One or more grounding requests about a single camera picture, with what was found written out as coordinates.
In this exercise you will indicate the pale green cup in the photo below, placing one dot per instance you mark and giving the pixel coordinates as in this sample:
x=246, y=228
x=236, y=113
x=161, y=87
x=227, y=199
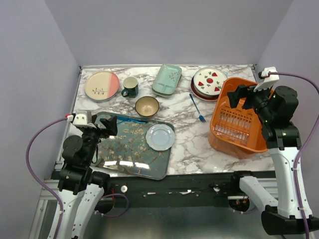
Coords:
x=96, y=162

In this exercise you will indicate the blue metallic spoon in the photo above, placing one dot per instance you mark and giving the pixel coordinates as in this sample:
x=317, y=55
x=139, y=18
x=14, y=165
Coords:
x=121, y=120

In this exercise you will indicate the mint rectangular dish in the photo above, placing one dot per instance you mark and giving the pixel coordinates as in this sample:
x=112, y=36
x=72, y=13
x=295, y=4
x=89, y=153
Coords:
x=162, y=94
x=167, y=69

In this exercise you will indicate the red rimmed cream plate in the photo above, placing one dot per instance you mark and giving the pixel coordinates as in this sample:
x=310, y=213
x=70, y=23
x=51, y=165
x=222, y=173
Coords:
x=208, y=98

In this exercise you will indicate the lower mint rectangular dish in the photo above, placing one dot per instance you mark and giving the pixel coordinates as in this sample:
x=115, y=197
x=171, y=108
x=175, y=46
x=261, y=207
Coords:
x=162, y=94

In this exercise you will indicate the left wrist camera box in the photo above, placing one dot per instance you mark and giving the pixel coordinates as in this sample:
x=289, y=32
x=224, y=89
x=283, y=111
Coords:
x=82, y=117

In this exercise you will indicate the blue plastic fork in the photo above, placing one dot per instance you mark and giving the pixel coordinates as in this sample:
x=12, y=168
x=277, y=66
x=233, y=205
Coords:
x=201, y=118

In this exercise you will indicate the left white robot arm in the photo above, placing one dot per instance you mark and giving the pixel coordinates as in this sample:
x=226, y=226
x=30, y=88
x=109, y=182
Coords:
x=79, y=187

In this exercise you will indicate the white strawberry pattern plate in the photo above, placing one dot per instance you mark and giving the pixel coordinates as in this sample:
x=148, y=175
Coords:
x=208, y=81

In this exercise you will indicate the pink and cream plate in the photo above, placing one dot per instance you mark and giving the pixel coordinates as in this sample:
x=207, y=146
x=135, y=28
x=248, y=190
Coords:
x=102, y=86

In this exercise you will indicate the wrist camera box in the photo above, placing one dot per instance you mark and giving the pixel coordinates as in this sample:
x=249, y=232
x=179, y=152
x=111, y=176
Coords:
x=269, y=76
x=82, y=117

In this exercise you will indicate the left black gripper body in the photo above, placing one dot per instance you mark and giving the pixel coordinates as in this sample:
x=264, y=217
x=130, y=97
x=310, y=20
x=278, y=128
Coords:
x=92, y=136

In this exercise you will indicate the brown cream bowl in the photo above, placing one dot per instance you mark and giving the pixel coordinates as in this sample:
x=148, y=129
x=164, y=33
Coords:
x=147, y=106

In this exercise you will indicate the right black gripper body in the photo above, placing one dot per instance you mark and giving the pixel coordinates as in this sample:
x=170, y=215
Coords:
x=258, y=100

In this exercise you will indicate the light blue scalloped plate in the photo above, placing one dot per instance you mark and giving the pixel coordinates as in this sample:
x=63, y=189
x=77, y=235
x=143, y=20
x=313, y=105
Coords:
x=160, y=137

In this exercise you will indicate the dark green mug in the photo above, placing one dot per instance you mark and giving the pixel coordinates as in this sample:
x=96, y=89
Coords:
x=131, y=89

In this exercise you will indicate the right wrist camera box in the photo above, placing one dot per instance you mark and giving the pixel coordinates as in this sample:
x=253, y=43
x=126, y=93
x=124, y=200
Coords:
x=269, y=76

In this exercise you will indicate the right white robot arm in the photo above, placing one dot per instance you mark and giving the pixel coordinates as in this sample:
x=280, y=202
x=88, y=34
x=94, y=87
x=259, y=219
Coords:
x=289, y=213

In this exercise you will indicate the orange plastic bin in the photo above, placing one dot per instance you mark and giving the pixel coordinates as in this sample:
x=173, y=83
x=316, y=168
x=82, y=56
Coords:
x=236, y=131

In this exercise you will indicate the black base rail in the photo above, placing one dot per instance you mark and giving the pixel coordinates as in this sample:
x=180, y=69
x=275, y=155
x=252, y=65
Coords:
x=190, y=190

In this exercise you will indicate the floral blossom tray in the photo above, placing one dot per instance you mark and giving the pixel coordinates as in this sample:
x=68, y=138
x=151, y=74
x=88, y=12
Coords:
x=129, y=153

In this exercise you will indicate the upper mint rectangular dish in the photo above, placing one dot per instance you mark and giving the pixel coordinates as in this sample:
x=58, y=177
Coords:
x=167, y=69

